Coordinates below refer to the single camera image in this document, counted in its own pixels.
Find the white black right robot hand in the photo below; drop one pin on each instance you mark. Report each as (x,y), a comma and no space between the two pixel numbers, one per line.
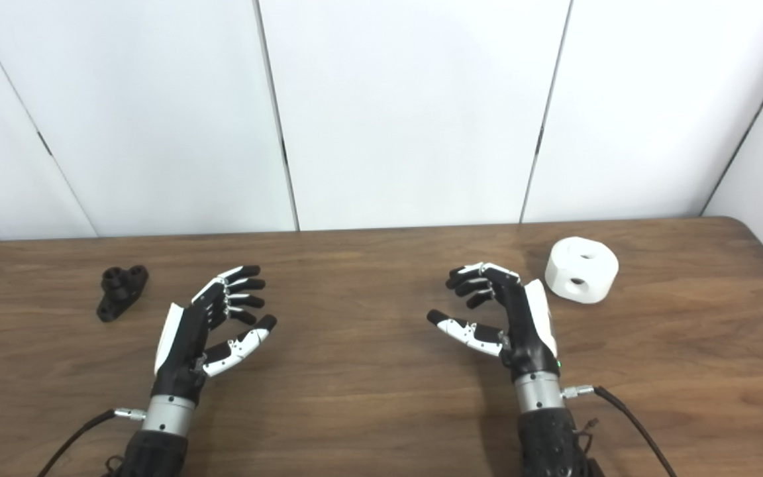
(530,338)

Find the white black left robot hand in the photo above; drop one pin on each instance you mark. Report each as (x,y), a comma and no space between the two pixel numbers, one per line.
(179,344)

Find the black plastic holder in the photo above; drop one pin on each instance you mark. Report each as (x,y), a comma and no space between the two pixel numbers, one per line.
(116,298)

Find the round white plastic piece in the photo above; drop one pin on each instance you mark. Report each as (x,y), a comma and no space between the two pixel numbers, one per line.
(597,271)

